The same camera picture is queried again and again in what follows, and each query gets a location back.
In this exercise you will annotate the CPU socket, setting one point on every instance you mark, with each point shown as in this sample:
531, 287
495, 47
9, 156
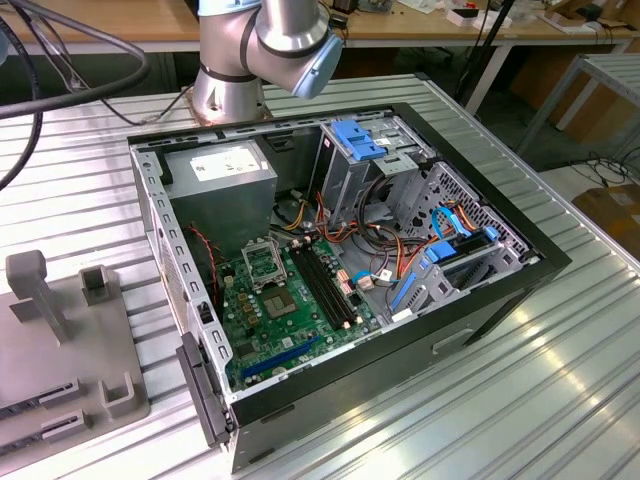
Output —
278, 303

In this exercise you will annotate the white flat box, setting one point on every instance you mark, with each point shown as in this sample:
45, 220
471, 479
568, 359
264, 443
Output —
504, 22

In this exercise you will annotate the long wooden desk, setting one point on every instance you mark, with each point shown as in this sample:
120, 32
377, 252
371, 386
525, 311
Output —
125, 20

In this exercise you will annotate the black RAM slot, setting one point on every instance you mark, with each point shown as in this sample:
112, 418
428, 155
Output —
318, 289
332, 285

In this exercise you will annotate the blue expansion slot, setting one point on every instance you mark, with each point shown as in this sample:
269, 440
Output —
280, 357

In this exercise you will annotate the blue plastic latch strip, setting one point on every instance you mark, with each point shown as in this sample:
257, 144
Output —
403, 292

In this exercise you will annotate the black stand pole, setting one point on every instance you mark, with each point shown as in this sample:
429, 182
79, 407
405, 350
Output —
500, 21

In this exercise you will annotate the grey power supply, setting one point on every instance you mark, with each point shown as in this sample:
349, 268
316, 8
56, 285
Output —
220, 210

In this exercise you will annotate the metal frame table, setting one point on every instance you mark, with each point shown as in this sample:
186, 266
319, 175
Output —
615, 65

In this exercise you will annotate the grey parts rack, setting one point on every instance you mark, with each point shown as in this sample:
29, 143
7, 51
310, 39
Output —
75, 340

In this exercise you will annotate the black case fan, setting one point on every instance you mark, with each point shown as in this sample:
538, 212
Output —
197, 255

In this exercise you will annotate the black open PC case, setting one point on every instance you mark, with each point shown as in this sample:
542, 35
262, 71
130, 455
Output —
350, 380

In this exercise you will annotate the blue drive carrier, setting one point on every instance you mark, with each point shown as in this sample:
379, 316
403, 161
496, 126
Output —
357, 140

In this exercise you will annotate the hard disk in blue carrier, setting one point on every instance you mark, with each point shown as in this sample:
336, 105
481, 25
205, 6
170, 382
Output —
442, 252

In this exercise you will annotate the grey disk bay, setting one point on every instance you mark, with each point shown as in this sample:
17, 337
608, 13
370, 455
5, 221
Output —
435, 295

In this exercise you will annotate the green motherboard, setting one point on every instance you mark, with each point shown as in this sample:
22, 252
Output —
270, 332

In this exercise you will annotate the brown cardboard box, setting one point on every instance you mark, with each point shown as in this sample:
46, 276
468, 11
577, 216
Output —
610, 215
595, 110

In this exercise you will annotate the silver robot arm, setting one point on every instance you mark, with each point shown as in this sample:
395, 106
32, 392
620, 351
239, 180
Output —
280, 30

